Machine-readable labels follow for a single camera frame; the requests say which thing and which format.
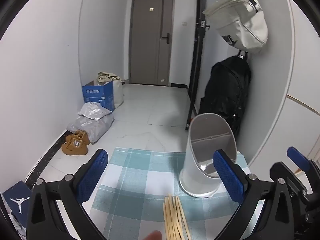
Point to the teal plaid tablecloth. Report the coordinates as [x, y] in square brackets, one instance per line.
[140, 180]

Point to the blue cardboard box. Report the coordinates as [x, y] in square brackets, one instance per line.
[97, 95]

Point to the bundle of wooden chopsticks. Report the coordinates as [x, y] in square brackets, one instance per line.
[172, 220]

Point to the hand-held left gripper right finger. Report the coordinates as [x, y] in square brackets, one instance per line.
[227, 175]

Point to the black backpack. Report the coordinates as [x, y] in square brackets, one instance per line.
[225, 92]

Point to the white plastic bag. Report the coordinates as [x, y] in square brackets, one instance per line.
[16, 226]

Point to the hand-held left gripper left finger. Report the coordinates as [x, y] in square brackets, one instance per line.
[92, 175]

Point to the grey door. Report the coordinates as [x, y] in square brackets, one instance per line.
[147, 42]

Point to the brown shoe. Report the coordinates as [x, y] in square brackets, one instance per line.
[80, 137]
[75, 148]

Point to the grey plastic parcel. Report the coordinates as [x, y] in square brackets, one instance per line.
[93, 110]
[96, 128]

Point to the white canvas tote bag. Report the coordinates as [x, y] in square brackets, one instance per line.
[240, 22]

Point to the white utensil holder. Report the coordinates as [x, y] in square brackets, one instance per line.
[192, 170]

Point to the person's left hand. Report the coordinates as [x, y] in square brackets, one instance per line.
[153, 235]

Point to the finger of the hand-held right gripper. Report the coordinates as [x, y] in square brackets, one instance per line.
[278, 170]
[297, 155]

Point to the navy shoe box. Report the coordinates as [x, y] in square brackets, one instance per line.
[17, 200]

